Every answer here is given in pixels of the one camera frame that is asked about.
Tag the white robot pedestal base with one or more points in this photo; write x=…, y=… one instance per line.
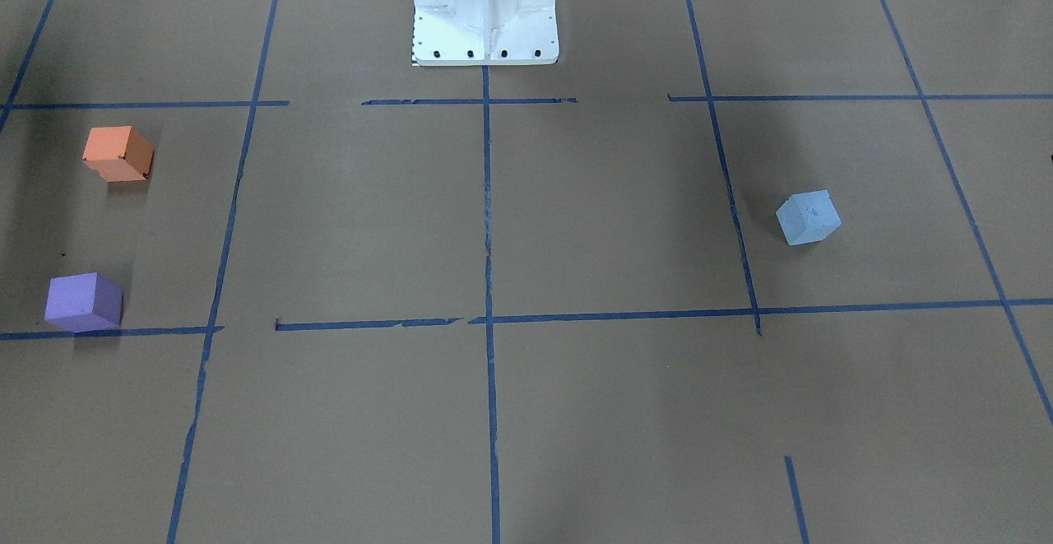
x=466, y=33

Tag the purple foam block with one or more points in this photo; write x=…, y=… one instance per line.
x=84, y=303

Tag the light blue foam block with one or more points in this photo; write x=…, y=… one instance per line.
x=809, y=217

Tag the orange foam block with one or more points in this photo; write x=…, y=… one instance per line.
x=118, y=154

